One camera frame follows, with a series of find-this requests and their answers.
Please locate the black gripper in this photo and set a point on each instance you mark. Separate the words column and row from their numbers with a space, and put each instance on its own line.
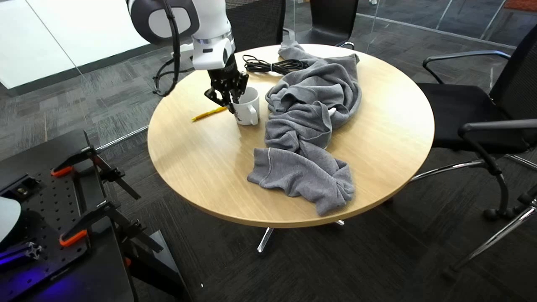
column 227, row 81

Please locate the white cup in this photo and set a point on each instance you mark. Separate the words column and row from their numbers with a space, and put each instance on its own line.
column 248, row 108

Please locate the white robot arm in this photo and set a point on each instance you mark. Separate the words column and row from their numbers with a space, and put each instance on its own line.
column 206, row 24

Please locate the yellow pen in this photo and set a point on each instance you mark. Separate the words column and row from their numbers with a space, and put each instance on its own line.
column 209, row 115

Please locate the round wooden table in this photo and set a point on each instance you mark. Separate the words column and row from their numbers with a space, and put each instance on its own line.
column 207, row 164

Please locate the black chair back left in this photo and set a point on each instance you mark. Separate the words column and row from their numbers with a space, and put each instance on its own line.
column 256, row 23

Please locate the grey towel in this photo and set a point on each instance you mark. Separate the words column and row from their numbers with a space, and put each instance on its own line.
column 306, row 106

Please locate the black chair back centre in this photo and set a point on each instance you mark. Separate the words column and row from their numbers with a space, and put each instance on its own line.
column 331, row 23

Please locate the black perforated mounting board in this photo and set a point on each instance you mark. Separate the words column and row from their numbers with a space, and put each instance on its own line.
column 93, row 269

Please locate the white round device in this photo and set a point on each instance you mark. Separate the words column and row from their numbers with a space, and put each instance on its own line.
column 11, row 212

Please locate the black office chair right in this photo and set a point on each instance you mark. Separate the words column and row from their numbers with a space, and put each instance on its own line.
column 496, row 123

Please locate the orange handled clamp upper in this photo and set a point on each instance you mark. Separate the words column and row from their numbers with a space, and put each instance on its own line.
column 107, row 170

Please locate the orange handled clamp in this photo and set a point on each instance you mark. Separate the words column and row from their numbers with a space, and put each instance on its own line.
column 103, row 217
column 107, row 170

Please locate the orange handled clamp lower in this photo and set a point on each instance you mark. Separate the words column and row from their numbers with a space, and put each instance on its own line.
column 103, row 217

